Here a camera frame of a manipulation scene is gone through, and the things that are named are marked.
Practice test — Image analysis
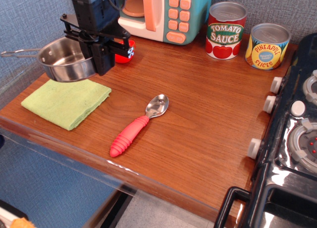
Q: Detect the pineapple slices can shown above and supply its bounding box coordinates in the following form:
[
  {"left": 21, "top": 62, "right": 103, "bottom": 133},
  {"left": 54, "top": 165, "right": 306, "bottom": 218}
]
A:
[{"left": 245, "top": 23, "right": 291, "bottom": 70}]

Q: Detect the black toy stove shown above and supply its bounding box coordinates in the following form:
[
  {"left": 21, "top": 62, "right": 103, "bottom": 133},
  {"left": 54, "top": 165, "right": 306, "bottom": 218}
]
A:
[{"left": 214, "top": 33, "right": 317, "bottom": 228}]

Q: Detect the yellow-green folded cloth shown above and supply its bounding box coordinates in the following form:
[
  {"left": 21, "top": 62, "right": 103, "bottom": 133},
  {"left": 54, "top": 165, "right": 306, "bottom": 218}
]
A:
[{"left": 21, "top": 80, "right": 111, "bottom": 131}]

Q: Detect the toy microwave oven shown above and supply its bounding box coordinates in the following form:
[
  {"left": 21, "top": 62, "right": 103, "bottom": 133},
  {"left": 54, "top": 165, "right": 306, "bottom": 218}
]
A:
[{"left": 118, "top": 0, "right": 211, "bottom": 45}]

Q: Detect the red toy tomato half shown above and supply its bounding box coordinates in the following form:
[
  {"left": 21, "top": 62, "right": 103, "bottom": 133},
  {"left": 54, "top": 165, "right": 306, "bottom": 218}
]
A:
[{"left": 115, "top": 40, "right": 136, "bottom": 64}]

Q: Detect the red-handled metal spoon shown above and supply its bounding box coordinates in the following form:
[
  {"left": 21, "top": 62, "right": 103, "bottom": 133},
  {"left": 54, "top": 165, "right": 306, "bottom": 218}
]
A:
[{"left": 109, "top": 94, "right": 169, "bottom": 157}]

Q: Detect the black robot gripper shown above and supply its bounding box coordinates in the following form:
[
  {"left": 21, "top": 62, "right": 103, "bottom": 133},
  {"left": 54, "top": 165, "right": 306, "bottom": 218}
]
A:
[{"left": 60, "top": 0, "right": 134, "bottom": 76}]

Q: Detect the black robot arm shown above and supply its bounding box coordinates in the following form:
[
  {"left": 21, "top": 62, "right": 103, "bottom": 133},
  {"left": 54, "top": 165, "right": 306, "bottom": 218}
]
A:
[{"left": 60, "top": 0, "right": 134, "bottom": 76}]

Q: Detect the orange striped object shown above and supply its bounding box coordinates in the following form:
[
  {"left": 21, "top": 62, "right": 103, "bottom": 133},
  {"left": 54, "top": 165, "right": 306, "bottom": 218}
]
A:
[{"left": 0, "top": 200, "right": 35, "bottom": 228}]

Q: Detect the small steel pot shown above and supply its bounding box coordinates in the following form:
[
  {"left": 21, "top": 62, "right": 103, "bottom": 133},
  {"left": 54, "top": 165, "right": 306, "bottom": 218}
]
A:
[{"left": 1, "top": 37, "right": 97, "bottom": 83}]

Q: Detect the tomato sauce can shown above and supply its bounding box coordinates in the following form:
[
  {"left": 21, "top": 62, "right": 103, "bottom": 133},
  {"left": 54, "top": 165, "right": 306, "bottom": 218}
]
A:
[{"left": 206, "top": 1, "right": 247, "bottom": 60}]

